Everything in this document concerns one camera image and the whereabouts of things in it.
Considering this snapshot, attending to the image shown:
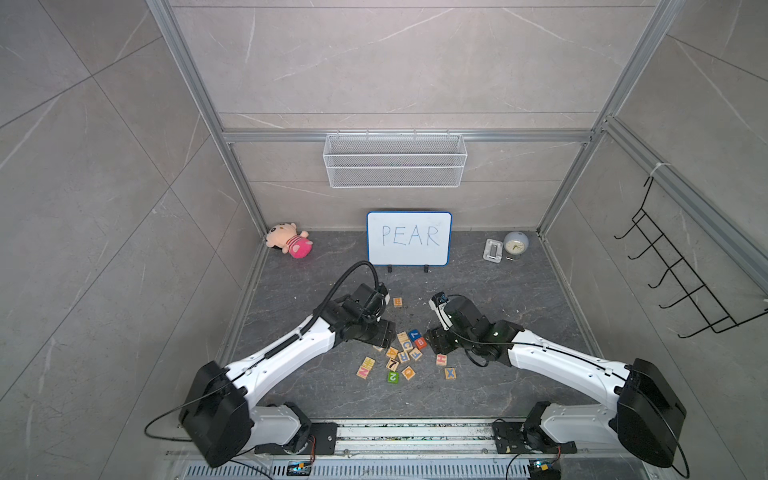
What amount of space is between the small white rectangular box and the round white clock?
0.03 metres

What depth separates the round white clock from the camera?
3.59 feet

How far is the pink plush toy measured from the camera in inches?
43.0

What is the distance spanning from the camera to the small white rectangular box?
3.70 feet
